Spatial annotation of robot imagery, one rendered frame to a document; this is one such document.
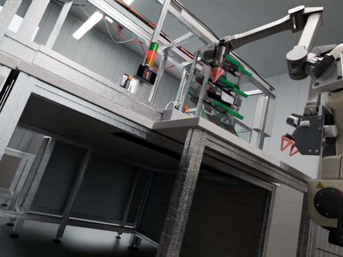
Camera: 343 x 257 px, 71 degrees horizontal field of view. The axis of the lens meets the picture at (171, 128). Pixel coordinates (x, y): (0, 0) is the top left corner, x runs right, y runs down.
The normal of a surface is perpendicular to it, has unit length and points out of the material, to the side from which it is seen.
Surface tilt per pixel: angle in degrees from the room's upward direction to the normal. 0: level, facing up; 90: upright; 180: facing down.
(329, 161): 90
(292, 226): 90
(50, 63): 90
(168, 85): 90
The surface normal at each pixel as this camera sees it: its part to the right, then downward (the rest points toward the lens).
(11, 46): 0.62, -0.04
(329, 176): -0.76, -0.36
